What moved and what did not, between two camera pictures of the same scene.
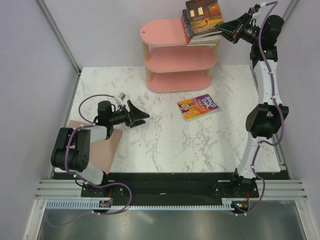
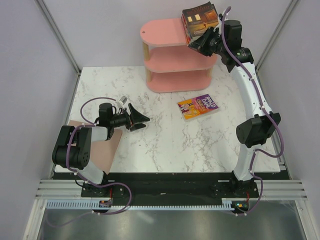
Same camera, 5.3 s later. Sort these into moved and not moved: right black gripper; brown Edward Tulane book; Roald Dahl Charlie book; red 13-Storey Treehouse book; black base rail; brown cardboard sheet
Moved: right black gripper; brown Edward Tulane book
Not moved: Roald Dahl Charlie book; black base rail; red 13-Storey Treehouse book; brown cardboard sheet
